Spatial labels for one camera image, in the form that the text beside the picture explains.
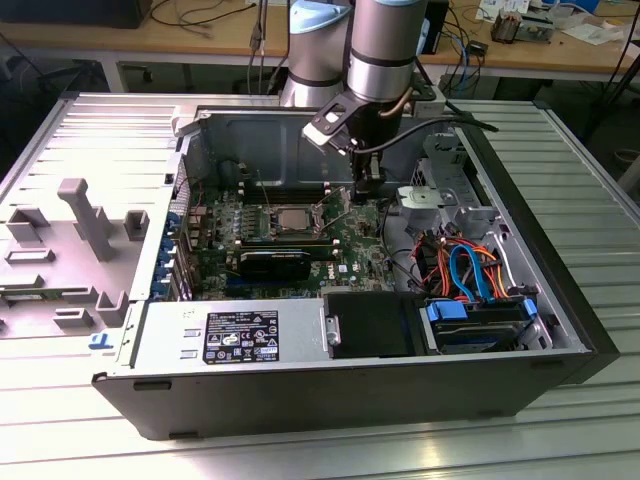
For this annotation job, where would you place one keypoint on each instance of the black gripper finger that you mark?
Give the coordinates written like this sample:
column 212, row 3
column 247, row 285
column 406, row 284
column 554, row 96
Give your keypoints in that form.
column 362, row 182
column 378, row 180

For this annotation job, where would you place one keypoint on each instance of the silver CPU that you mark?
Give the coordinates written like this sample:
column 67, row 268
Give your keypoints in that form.
column 292, row 219

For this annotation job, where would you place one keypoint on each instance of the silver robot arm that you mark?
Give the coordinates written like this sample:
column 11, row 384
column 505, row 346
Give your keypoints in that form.
column 380, row 50

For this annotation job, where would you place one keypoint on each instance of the black RAM slot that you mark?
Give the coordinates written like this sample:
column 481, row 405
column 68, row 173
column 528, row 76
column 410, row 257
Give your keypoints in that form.
column 277, row 192
column 277, row 187
column 277, row 197

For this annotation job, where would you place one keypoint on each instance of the CPU socket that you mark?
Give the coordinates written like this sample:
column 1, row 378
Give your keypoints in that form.
column 273, row 227

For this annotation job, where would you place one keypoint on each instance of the grey metal drive cage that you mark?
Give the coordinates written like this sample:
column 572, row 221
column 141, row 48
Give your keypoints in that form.
column 440, row 170

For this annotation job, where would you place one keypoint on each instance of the green motherboard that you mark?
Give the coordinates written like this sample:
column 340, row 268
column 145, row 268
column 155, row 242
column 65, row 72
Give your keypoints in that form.
column 360, row 250

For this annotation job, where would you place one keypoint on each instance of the black upright box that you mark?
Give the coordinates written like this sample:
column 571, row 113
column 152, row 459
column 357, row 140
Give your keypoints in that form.
column 440, row 30

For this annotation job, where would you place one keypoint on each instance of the black graphics card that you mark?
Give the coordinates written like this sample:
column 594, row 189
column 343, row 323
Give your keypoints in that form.
column 275, row 265

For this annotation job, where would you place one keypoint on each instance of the small black device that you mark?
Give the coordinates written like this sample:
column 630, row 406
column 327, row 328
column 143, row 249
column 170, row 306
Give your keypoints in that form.
column 477, row 48

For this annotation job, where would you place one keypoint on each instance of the brown transformer block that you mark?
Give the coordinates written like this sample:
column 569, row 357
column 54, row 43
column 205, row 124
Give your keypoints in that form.
column 505, row 30

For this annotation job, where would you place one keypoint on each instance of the hard disk in blue carrier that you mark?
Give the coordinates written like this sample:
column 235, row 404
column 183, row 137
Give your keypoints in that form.
column 475, row 336

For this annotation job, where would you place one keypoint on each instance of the black PC case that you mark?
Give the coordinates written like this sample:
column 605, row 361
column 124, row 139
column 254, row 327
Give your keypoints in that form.
column 300, row 400

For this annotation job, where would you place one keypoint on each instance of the white paper sheet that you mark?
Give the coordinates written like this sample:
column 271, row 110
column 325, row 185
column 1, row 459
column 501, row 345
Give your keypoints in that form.
column 595, row 32

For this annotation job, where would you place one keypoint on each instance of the grey round bin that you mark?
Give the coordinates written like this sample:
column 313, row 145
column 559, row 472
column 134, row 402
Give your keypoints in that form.
column 627, row 157

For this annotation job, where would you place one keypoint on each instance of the silver power supply unit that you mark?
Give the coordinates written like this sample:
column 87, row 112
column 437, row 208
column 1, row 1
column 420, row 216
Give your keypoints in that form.
column 165, row 340

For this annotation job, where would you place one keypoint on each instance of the grey parts rack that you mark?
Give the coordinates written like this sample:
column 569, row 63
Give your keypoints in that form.
column 100, row 240

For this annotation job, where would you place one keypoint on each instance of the wooden workbench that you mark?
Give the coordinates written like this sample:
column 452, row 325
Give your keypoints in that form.
column 75, row 40

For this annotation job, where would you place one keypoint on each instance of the black equipment box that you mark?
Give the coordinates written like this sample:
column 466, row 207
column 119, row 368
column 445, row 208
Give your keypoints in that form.
column 75, row 12

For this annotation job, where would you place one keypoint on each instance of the silver round-top bracket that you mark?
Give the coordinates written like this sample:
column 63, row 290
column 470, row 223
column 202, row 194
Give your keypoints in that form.
column 420, row 197

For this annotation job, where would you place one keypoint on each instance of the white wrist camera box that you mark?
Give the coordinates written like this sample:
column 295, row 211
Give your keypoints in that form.
column 325, row 125
column 430, row 106

